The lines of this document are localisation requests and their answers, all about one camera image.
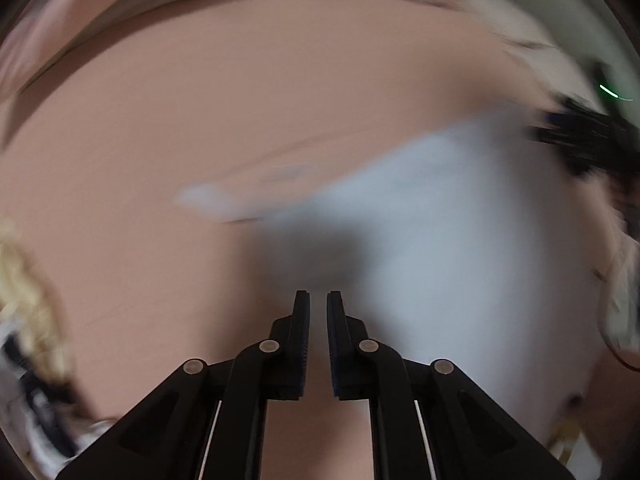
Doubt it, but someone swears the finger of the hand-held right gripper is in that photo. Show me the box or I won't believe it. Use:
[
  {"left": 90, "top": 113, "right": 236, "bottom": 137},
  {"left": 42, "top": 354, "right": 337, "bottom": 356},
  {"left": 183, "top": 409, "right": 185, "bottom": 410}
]
[{"left": 527, "top": 100, "right": 576, "bottom": 150}]

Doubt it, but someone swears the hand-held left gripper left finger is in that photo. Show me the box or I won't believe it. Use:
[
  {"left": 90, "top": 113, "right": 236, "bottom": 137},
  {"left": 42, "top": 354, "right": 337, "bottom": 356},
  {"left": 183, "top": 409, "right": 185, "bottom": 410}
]
[{"left": 55, "top": 290, "right": 311, "bottom": 480}]

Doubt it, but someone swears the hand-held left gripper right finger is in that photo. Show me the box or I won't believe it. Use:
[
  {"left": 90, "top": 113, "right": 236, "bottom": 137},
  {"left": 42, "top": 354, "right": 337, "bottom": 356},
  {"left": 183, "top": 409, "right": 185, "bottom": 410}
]
[{"left": 327, "top": 291, "right": 576, "bottom": 480}]

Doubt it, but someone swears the light blue shirt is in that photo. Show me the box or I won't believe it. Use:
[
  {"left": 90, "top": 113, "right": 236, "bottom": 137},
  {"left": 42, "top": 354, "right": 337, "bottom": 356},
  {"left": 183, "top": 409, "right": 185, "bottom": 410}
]
[{"left": 175, "top": 115, "right": 606, "bottom": 396}]

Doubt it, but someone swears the white garment with black trim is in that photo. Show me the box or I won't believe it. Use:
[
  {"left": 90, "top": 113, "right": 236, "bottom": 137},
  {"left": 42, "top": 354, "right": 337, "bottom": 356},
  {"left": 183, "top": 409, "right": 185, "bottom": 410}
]
[{"left": 0, "top": 335, "right": 116, "bottom": 467}]

